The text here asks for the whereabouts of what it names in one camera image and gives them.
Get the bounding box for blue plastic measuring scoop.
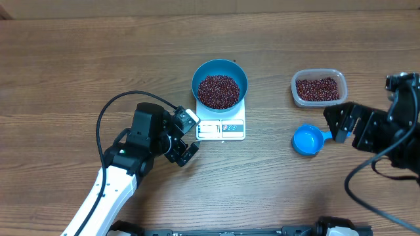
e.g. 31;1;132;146
291;125;333;156

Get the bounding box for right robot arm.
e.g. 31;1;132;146
324;73;419;174

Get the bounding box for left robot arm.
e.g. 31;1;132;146
63;102;200;236

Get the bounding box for white digital kitchen scale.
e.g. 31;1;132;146
196;100;246;141

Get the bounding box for teal round bowl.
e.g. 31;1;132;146
192;59;249;113

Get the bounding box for clear plastic food container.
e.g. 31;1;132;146
291;69;348;108

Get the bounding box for red adzuki beans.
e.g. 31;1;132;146
198;75;339;109

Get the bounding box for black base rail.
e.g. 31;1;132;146
107;216;373;236

